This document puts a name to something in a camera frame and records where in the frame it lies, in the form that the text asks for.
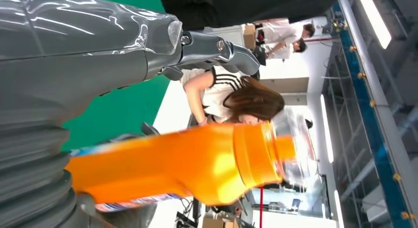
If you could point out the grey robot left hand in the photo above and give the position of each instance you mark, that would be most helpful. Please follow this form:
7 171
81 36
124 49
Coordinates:
65 56

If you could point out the orange detergent bottle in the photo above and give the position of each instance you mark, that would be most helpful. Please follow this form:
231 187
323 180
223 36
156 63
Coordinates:
163 164

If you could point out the brown cardboard box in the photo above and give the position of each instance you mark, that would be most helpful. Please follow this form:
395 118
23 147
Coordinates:
249 37
212 224

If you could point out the thin red pole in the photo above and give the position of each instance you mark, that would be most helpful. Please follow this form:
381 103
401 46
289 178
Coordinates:
261 207

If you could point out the person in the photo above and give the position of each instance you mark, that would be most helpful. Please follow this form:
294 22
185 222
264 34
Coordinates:
284 30
281 51
222 95

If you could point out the white ceiling light strip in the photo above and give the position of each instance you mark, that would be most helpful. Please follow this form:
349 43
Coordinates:
374 17
326 128
339 210

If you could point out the blue overhead beam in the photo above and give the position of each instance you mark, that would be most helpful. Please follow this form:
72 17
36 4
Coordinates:
365 99

